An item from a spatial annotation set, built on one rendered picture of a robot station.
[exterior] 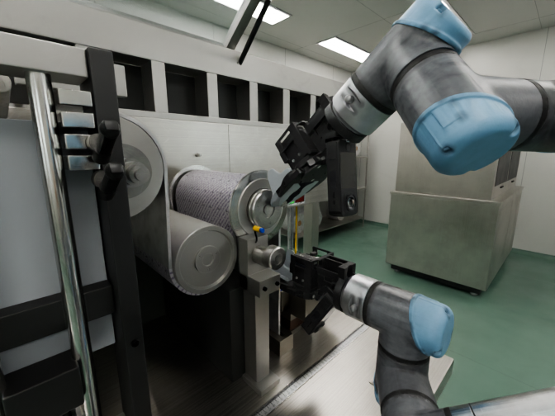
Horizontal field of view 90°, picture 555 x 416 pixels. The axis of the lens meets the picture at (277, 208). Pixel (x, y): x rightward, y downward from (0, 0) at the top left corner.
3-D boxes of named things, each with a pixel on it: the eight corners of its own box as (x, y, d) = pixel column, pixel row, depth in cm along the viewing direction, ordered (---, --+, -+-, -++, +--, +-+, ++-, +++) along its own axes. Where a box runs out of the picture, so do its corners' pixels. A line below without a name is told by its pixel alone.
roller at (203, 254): (177, 304, 45) (172, 233, 43) (128, 261, 63) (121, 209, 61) (238, 281, 53) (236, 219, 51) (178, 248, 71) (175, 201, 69)
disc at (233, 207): (231, 253, 51) (228, 172, 48) (230, 252, 51) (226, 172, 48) (287, 235, 61) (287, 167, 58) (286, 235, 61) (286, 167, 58)
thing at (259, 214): (246, 209, 49) (271, 181, 52) (239, 208, 51) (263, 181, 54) (265, 236, 53) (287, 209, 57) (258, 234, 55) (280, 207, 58)
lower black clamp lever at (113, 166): (108, 175, 19) (103, 158, 20) (97, 202, 23) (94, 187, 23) (129, 174, 20) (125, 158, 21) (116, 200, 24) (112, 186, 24)
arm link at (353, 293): (381, 314, 50) (358, 334, 44) (358, 304, 53) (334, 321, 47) (385, 274, 48) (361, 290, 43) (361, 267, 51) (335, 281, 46)
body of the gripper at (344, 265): (311, 244, 59) (362, 260, 51) (310, 281, 61) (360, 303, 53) (286, 253, 54) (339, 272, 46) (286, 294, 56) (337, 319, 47)
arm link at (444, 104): (579, 122, 24) (504, 52, 30) (476, 119, 21) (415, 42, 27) (502, 179, 30) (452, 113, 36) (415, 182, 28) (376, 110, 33)
